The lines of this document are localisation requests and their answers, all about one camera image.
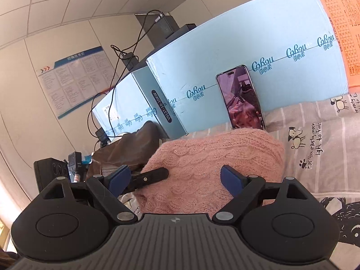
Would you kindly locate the wall notice poster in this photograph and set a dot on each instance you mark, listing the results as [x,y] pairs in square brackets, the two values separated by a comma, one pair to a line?
[74,80]

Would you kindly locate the brown leather garment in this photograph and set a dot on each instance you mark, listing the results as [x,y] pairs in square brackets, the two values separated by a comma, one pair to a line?
[134,150]

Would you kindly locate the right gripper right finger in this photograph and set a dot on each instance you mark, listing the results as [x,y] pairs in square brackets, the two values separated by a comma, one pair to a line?
[245,192]

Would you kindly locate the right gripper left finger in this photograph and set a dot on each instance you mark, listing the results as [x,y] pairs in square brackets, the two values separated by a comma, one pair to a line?
[105,192]

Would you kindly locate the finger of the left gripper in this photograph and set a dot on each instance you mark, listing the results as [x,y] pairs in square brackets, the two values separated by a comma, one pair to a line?
[148,178]

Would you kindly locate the light blue Cobou box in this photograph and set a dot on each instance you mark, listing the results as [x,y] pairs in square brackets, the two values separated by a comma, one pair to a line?
[288,46]

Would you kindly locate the pink knitted sweater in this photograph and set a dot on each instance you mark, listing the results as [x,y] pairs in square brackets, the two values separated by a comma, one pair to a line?
[193,184]

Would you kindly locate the black power adapter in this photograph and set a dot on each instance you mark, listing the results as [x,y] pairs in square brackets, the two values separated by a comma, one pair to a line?
[129,59]

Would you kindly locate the smartphone leaning on box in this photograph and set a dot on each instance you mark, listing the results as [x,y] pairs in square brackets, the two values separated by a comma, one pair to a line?
[240,98]

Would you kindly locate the orange cardboard box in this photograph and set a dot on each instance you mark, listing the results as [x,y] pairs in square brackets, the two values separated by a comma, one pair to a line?
[344,18]

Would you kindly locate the grey cartoon print bedsheet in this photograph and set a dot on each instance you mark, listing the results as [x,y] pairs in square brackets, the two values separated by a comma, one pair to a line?
[310,219]

